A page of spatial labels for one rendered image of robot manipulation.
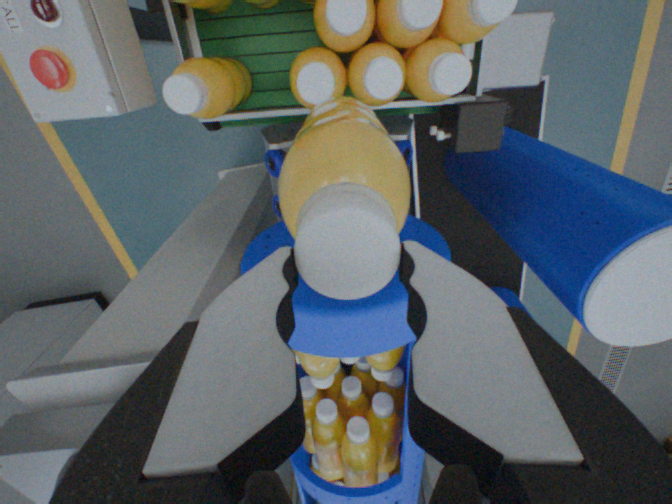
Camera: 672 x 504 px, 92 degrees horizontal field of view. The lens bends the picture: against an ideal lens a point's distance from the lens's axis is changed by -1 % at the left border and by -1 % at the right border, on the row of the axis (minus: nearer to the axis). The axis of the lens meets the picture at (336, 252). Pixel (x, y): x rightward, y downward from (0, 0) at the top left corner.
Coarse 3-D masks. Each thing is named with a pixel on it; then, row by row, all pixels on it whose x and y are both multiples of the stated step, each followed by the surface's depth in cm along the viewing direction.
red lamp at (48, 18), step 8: (32, 0) 30; (40, 0) 30; (48, 0) 30; (32, 8) 30; (40, 8) 30; (48, 8) 30; (56, 8) 31; (40, 16) 30; (48, 16) 31; (56, 16) 31
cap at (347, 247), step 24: (312, 216) 11; (336, 216) 11; (360, 216) 11; (384, 216) 11; (312, 240) 11; (336, 240) 11; (360, 240) 11; (384, 240) 11; (312, 264) 12; (336, 264) 12; (360, 264) 12; (384, 264) 12; (336, 288) 12; (360, 288) 12
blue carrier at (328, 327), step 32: (416, 224) 49; (256, 256) 44; (448, 256) 42; (384, 288) 37; (320, 320) 34; (352, 320) 34; (384, 320) 35; (320, 352) 37; (352, 352) 36; (416, 448) 54; (320, 480) 57; (416, 480) 62
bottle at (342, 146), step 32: (320, 128) 16; (352, 128) 15; (384, 128) 21; (288, 160) 16; (320, 160) 14; (352, 160) 14; (384, 160) 14; (288, 192) 15; (320, 192) 13; (352, 192) 13; (384, 192) 14; (288, 224) 15
